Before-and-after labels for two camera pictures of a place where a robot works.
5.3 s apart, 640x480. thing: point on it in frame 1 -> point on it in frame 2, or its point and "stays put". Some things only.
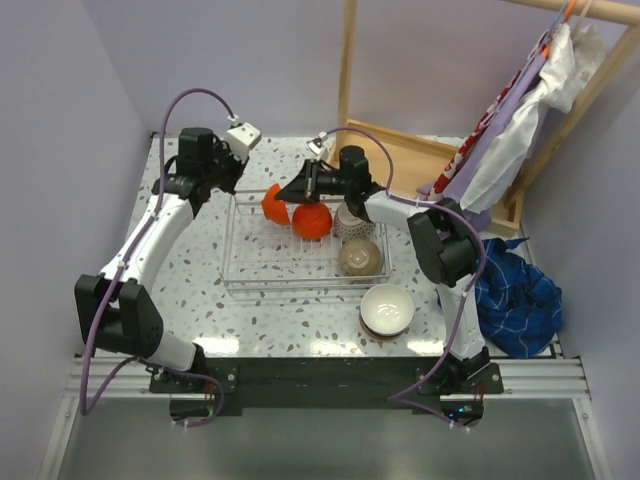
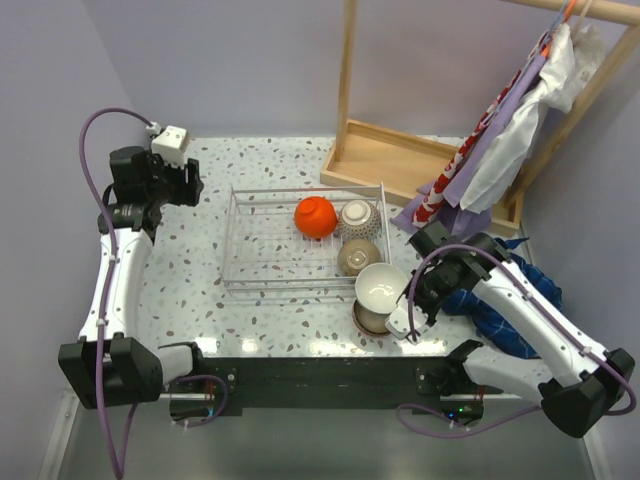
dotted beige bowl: (347, 225) stays put
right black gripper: (303, 191) -> (431, 311)
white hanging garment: (573, 59) stays put
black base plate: (332, 382) stays put
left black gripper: (230, 176) -> (185, 181)
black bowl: (359, 257) stays put
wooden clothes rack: (406, 163) stays put
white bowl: (386, 312) -> (378, 287)
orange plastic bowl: (312, 220) stays put
